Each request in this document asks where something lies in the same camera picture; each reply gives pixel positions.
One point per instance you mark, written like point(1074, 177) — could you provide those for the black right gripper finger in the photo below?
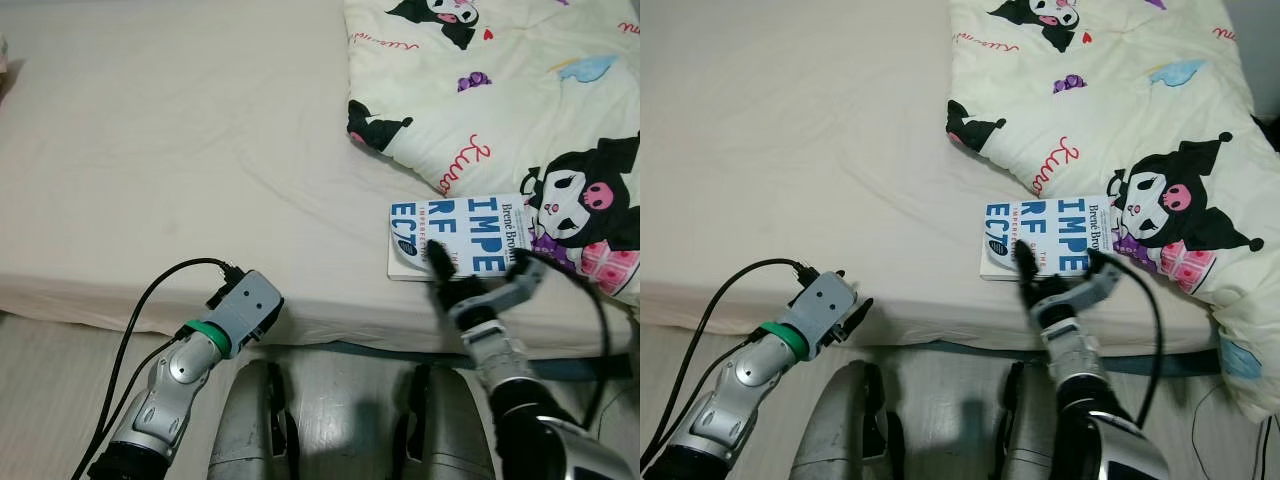
point(441, 265)
point(1026, 266)

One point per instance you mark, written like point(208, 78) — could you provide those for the blue white paperback book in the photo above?
point(1045, 235)
point(450, 235)

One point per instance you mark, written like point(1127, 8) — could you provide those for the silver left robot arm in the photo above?
point(170, 390)
point(745, 385)

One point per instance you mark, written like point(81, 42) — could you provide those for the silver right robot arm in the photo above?
point(500, 355)
point(1075, 355)

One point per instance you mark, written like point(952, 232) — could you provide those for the grey left robot leg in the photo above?
point(255, 430)
point(850, 430)

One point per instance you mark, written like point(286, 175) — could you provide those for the grey robot leg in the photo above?
point(1030, 430)
point(850, 430)
point(255, 430)
point(440, 430)

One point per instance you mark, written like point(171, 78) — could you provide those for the grey right robot leg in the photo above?
point(440, 430)
point(1030, 430)

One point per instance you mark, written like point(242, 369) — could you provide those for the cream cartoon print blanket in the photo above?
point(520, 110)
point(1120, 110)

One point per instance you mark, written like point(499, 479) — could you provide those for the beige sheeted bed mattress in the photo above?
point(800, 150)
point(200, 150)

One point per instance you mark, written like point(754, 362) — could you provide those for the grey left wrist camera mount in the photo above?
point(825, 305)
point(245, 305)

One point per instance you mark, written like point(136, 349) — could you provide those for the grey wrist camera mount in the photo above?
point(515, 290)
point(245, 305)
point(1095, 290)
point(825, 305)

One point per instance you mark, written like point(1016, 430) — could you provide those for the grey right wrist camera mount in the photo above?
point(1095, 290)
point(515, 290)

